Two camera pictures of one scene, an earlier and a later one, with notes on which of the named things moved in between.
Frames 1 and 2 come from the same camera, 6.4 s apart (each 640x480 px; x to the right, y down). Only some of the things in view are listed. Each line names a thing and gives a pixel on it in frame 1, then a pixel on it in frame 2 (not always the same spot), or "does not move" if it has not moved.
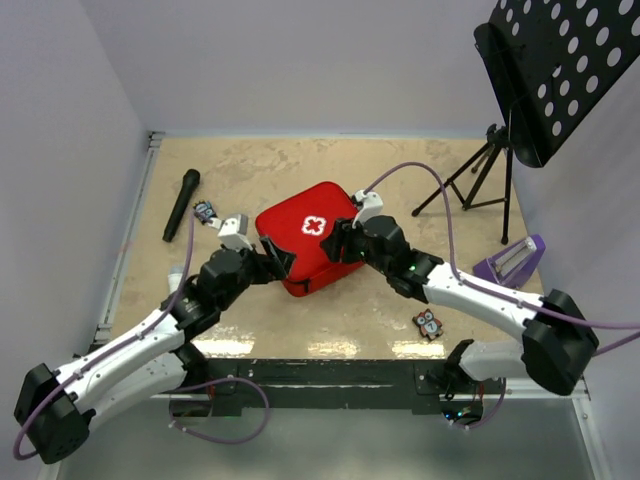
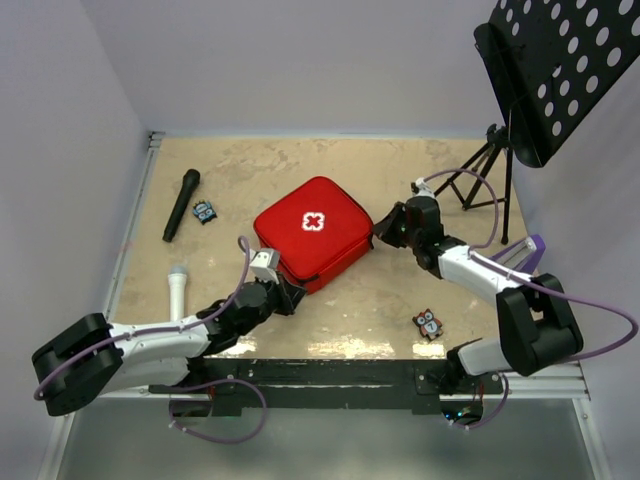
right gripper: x=341 y=236 to x=385 y=230
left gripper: x=272 y=267 to x=289 y=294
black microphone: x=190 y=182 does not move
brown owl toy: x=429 y=326 does not move
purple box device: x=515 y=265 does not move
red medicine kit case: x=299 y=225 does not move
